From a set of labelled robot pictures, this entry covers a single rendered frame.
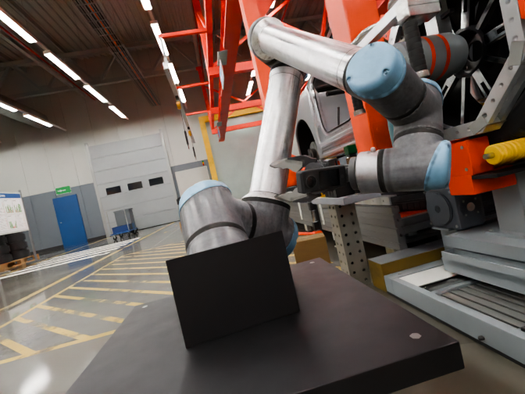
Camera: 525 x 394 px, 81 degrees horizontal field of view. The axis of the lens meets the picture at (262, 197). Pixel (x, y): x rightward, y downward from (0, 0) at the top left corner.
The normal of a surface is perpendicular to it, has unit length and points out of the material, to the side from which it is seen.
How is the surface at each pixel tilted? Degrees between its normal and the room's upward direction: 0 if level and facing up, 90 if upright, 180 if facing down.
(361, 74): 66
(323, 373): 0
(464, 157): 90
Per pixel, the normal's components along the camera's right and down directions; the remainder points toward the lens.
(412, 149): -0.64, -0.30
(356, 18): 0.15, -0.01
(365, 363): -0.22, -0.97
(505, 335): -0.96, 0.22
